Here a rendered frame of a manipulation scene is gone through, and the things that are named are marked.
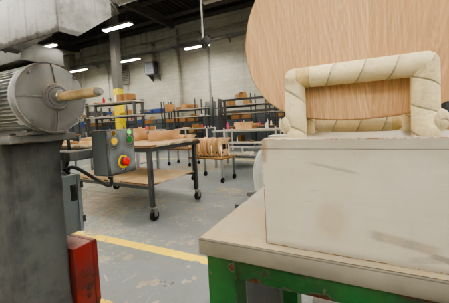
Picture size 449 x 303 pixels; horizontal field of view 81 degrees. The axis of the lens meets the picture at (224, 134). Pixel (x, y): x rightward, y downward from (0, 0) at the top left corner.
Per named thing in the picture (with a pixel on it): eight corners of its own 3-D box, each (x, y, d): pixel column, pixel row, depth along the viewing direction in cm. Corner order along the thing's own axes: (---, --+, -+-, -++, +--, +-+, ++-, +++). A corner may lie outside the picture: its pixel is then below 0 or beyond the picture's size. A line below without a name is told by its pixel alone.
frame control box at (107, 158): (63, 189, 119) (58, 132, 118) (103, 178, 139) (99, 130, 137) (100, 193, 109) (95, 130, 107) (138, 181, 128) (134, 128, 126)
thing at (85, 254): (44, 304, 126) (37, 228, 124) (69, 288, 137) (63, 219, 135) (79, 318, 115) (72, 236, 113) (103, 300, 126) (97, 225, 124)
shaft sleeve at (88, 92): (67, 94, 95) (64, 102, 94) (59, 89, 93) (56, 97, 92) (102, 89, 88) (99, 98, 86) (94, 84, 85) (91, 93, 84)
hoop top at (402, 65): (281, 88, 41) (280, 68, 41) (287, 90, 44) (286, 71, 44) (443, 72, 32) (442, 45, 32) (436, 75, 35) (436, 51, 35)
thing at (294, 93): (284, 138, 42) (282, 78, 41) (288, 136, 45) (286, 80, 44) (305, 138, 40) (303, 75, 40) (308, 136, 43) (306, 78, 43)
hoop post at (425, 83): (413, 136, 34) (412, 63, 34) (408, 134, 37) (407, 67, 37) (444, 136, 33) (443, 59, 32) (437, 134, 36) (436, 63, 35)
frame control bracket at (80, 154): (64, 161, 110) (63, 152, 110) (103, 154, 127) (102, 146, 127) (70, 161, 108) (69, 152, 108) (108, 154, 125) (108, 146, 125)
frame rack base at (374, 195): (264, 245, 43) (260, 139, 42) (286, 213, 57) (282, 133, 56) (488, 281, 31) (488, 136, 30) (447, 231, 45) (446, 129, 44)
